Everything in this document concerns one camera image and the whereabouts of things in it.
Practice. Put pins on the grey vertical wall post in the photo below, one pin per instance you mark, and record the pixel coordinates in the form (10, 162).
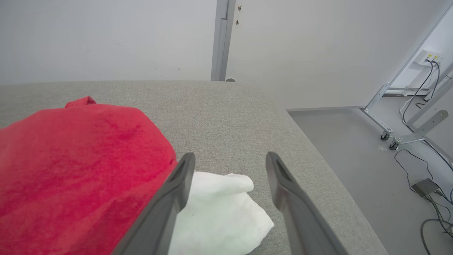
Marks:
(221, 42)

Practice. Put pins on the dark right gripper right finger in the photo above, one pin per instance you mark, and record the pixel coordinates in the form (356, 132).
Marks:
(304, 223)

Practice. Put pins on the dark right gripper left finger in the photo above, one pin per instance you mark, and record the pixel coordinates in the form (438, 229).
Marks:
(159, 219)

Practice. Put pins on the white wall socket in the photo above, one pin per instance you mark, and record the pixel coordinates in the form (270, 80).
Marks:
(426, 56)

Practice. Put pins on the red and white garment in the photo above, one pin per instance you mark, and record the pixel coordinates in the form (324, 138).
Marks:
(70, 159)

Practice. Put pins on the grey metal stand frame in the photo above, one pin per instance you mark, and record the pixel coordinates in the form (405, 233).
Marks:
(380, 94)

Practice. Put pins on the black caster wheel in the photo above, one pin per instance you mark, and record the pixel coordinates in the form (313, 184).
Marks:
(385, 136)
(393, 145)

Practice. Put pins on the grey power adapter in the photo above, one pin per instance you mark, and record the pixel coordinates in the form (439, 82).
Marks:
(425, 186)

